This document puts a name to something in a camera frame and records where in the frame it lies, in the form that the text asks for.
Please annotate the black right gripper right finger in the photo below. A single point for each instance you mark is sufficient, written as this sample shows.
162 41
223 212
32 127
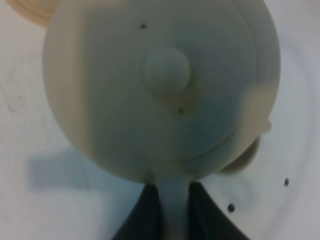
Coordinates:
206 221

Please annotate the beige saucer left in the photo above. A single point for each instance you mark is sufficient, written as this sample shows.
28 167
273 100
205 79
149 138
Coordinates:
39 12

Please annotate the beige ceramic teapot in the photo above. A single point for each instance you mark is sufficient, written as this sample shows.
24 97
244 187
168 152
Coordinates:
162 91

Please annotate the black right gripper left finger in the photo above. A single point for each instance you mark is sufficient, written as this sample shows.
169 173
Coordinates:
145 222

